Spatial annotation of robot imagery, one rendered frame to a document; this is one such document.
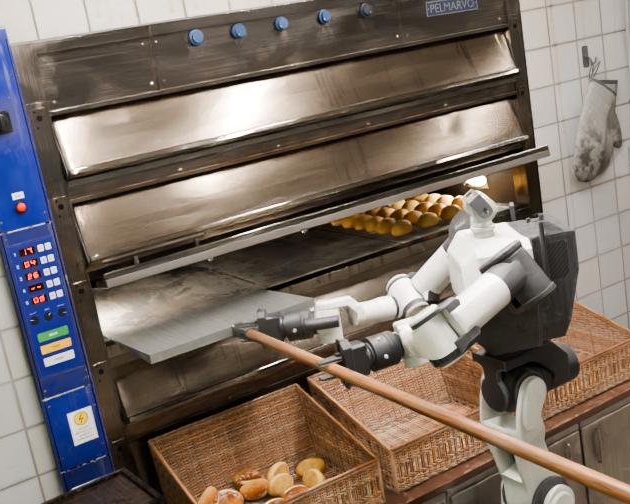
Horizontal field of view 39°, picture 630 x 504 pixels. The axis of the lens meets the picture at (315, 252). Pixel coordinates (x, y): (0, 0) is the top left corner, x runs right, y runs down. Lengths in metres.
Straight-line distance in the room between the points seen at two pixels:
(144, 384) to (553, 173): 1.88
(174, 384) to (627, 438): 1.65
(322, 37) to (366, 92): 0.25
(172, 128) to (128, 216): 0.30
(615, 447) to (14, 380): 2.07
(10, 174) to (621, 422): 2.24
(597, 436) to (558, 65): 1.47
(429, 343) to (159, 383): 1.15
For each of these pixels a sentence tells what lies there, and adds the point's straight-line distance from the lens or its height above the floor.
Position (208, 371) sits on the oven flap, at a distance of 2.93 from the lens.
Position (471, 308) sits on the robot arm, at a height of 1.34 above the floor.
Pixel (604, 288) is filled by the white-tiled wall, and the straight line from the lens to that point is 4.06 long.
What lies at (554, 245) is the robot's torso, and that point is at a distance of 2.31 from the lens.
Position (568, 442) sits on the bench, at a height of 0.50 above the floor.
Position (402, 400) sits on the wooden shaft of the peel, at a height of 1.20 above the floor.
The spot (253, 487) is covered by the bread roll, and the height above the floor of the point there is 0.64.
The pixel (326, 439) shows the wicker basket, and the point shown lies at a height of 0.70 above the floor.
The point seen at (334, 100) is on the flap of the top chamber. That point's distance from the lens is 3.06.
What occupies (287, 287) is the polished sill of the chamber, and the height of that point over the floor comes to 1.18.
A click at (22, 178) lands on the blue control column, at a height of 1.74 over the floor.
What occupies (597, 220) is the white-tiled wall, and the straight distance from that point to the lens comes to 3.98.
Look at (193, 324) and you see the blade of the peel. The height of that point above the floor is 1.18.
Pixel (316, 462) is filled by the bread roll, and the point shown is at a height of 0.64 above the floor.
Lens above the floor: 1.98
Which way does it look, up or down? 14 degrees down
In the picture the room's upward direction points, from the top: 10 degrees counter-clockwise
